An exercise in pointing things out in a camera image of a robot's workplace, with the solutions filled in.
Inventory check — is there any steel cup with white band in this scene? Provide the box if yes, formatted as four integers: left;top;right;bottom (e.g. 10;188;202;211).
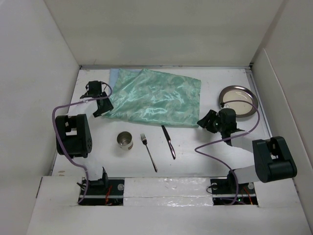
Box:
116;131;134;150

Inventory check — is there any green satin tablecloth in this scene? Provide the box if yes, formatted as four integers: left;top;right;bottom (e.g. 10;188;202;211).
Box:
105;69;201;127

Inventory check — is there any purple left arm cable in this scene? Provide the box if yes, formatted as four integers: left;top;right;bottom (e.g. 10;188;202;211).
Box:
52;84;113;204

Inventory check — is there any light blue cloth napkin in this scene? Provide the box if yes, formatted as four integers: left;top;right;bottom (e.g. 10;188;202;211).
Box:
109;69;119;88

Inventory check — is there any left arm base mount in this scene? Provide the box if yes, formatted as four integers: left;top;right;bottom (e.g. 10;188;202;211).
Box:
78;178;125;206

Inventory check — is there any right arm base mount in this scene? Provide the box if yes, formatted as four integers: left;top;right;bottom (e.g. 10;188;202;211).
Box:
206;177;258;206

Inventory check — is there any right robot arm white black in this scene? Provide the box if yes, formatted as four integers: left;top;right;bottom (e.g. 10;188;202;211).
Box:
197;108;297;194

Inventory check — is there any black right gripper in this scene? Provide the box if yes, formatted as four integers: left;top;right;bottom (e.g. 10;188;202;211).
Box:
196;109;225;133

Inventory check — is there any round metal plate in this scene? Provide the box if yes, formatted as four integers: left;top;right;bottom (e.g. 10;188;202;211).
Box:
218;85;259;118

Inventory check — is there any black handled table knife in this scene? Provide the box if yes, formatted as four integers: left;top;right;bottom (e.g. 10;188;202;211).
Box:
161;125;176;160

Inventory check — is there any silver fork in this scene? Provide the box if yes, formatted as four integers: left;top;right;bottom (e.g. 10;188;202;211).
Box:
140;133;158;172

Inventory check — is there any white foam front panel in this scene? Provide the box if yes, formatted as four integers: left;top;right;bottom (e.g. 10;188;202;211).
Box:
123;177;213;207

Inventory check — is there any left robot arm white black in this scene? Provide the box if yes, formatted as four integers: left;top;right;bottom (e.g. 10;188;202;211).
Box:
52;80;113;194

